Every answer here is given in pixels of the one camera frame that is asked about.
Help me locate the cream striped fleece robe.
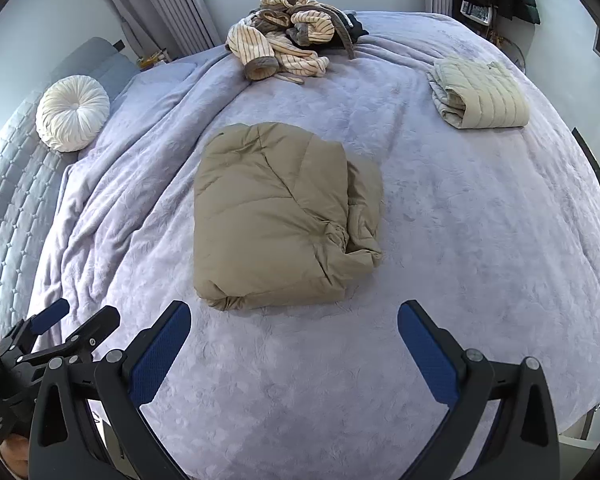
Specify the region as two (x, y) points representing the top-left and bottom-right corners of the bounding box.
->
(225, 0), (362, 85)

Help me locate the dark cloth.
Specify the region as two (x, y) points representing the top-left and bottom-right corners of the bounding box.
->
(337, 9), (370, 44)

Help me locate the patterned box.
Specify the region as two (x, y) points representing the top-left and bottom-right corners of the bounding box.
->
(460, 0), (494, 25)

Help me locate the round white pleated pillow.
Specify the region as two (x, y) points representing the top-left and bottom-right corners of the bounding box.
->
(35, 75), (111, 153)

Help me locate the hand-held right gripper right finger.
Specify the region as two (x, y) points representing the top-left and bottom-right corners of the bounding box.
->
(397, 300), (562, 480)

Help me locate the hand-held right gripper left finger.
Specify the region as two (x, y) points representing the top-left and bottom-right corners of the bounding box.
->
(28, 300), (193, 480)

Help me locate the person's left hand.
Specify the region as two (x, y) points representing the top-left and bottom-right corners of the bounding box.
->
(1, 434), (32, 480)

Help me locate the tan puffer jacket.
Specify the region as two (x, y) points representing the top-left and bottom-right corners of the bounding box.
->
(192, 121), (385, 312)

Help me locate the yellow bedside clutter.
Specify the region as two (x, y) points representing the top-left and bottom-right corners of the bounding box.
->
(136, 49), (169, 68)

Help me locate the folded cream puffer jacket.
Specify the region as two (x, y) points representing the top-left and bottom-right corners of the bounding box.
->
(426, 56), (531, 130)

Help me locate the grey upholstered headboard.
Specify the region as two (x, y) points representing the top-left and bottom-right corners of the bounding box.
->
(50, 36), (140, 107)

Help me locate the lavender blanket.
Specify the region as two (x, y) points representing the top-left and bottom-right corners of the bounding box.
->
(27, 10), (600, 480)

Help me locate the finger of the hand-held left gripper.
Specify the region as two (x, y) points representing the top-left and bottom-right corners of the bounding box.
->
(0, 298), (71, 357)
(17, 305), (121, 367)

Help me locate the black bed frame edge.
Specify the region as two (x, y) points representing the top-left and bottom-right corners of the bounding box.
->
(572, 127), (600, 192)

